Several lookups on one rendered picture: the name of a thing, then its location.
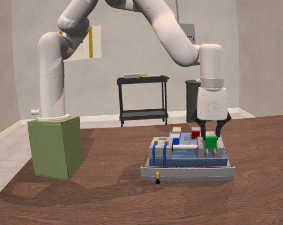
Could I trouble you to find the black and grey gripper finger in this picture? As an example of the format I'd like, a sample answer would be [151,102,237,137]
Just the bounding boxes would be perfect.
[215,112,231,140]
[191,109,206,140]

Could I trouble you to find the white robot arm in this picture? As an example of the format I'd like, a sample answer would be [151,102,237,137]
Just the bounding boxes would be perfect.
[31,0,223,121]

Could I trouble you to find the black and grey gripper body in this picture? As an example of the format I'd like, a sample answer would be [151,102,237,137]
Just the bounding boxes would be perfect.
[197,86,228,120]

